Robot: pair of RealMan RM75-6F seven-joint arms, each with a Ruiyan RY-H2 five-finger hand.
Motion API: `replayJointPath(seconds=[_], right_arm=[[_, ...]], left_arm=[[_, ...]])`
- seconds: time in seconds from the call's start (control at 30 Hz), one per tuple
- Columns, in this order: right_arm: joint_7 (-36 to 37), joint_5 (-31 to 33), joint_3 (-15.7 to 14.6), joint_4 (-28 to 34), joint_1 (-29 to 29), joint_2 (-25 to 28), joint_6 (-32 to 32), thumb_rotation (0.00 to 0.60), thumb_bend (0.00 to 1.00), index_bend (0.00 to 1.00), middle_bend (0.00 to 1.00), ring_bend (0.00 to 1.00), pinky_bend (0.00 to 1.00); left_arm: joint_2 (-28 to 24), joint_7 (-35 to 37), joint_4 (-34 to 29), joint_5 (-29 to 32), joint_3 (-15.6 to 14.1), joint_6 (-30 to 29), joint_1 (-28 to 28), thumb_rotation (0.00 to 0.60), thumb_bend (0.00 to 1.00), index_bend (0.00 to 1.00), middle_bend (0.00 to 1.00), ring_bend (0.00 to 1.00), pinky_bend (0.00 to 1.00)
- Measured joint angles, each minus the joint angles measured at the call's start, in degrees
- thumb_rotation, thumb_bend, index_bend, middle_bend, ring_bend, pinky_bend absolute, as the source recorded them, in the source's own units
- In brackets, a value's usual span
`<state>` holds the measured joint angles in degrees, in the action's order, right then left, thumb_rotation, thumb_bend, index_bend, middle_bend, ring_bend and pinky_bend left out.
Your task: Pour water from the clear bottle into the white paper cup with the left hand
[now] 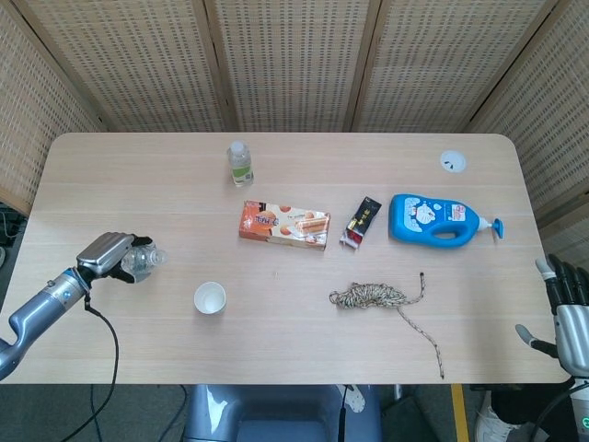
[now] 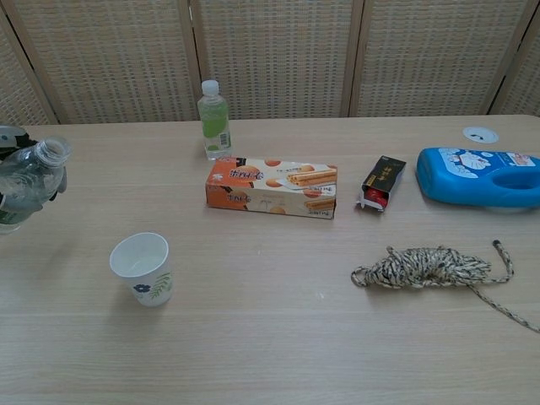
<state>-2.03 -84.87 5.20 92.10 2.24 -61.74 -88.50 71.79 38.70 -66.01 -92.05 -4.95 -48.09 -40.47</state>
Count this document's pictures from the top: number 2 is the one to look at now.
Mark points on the blue detergent jug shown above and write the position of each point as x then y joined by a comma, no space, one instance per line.
455,177

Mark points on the white flower-print paper cup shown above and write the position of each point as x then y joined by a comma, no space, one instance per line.
147,287

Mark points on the transparent green-label plastic bottle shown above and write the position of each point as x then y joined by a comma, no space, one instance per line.
25,177

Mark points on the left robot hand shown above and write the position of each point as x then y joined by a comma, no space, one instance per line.
12,137

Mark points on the small open black box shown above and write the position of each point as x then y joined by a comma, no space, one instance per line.
384,177

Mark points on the woven rattan screen panel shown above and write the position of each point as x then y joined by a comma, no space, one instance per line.
434,55
21,93
105,55
523,84
274,55

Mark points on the orange egg roll box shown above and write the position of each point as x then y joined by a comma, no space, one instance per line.
270,190

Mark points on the small white-capped green-label bottle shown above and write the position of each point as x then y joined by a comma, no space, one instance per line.
215,126

